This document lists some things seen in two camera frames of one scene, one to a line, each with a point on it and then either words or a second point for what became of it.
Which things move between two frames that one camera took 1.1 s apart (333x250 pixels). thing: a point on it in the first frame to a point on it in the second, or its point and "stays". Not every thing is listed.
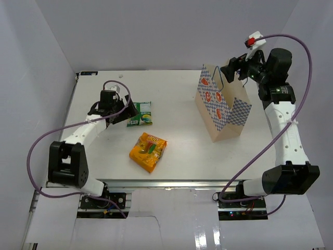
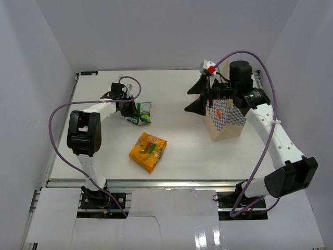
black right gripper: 229,71 to 199,105
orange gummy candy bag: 146,151 stays
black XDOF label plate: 88,73 stays
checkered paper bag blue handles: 223,104 stays
